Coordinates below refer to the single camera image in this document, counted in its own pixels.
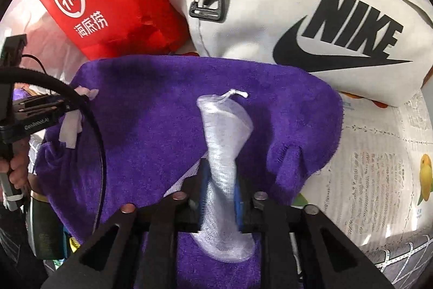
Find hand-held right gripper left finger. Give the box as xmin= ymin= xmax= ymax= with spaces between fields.
xmin=41 ymin=158 xmax=212 ymax=289

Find dark green container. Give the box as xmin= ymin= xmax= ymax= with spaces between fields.
xmin=28 ymin=194 xmax=67 ymax=260

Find purple towel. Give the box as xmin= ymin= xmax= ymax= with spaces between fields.
xmin=34 ymin=55 xmax=346 ymax=289

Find thin black cable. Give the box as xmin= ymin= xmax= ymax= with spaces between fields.
xmin=21 ymin=53 xmax=51 ymax=96

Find white printed bed sheet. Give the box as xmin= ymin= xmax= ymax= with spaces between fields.
xmin=294 ymin=72 xmax=433 ymax=246

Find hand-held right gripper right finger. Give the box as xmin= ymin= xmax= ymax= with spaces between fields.
xmin=233 ymin=176 xmax=396 ymax=289

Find white tissue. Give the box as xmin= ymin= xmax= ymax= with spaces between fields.
xmin=59 ymin=86 xmax=99 ymax=149

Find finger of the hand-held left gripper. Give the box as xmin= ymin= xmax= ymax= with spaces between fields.
xmin=14 ymin=91 xmax=93 ymax=109
xmin=14 ymin=105 xmax=82 ymax=120

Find thick black cable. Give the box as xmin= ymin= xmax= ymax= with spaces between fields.
xmin=0 ymin=67 xmax=107 ymax=235

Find translucent plastic bag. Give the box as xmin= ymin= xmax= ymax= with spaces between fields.
xmin=0 ymin=0 xmax=87 ymax=96

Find white mesh bag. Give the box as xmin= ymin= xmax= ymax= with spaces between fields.
xmin=196 ymin=89 xmax=258 ymax=263

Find person's left hand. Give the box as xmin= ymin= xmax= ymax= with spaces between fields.
xmin=0 ymin=145 xmax=32 ymax=200

